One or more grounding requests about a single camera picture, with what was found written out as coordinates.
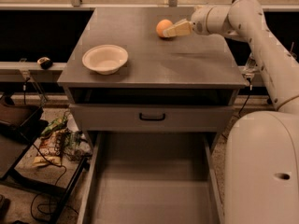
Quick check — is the orange fruit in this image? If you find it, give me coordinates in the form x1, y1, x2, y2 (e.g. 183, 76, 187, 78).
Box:
156, 20, 173, 38

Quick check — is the black power adapter cable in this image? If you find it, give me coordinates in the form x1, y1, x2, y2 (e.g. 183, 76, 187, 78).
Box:
221, 77, 254, 140

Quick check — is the black white sneaker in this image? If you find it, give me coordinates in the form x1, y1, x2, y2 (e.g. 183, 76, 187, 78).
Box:
0, 195, 10, 216

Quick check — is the open grey bottom drawer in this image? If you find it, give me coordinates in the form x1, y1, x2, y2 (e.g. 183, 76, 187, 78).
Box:
77, 132, 224, 224

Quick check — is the grey drawer cabinet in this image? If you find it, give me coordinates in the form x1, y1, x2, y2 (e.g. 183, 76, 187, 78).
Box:
58, 7, 245, 146

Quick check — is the closed grey drawer black handle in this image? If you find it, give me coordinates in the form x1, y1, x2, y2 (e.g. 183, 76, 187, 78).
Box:
70, 105, 234, 133

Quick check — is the green snack bag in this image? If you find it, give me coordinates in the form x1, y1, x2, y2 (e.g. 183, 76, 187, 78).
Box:
41, 117, 67, 137

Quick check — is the white paper bowl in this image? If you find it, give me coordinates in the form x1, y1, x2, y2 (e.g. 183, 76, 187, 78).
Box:
82, 45, 128, 75

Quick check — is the black yellow tape measure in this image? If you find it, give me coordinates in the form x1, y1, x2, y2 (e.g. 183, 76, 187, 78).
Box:
37, 57, 53, 70

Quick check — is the brown snack bag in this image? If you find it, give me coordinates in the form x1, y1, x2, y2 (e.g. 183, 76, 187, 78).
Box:
33, 131, 65, 167

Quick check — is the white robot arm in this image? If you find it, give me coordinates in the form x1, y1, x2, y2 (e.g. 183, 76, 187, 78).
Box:
163, 0, 299, 224

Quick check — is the black rolling cart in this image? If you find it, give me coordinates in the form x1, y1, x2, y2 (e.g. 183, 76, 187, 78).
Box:
0, 93, 89, 224

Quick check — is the black floor cable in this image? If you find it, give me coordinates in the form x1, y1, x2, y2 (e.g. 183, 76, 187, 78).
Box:
29, 143, 79, 224

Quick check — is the clear plastic water bottle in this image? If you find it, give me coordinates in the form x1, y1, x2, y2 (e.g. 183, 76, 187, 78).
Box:
243, 54, 256, 74

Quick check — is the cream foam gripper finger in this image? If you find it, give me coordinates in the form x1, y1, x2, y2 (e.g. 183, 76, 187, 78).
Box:
163, 20, 192, 38

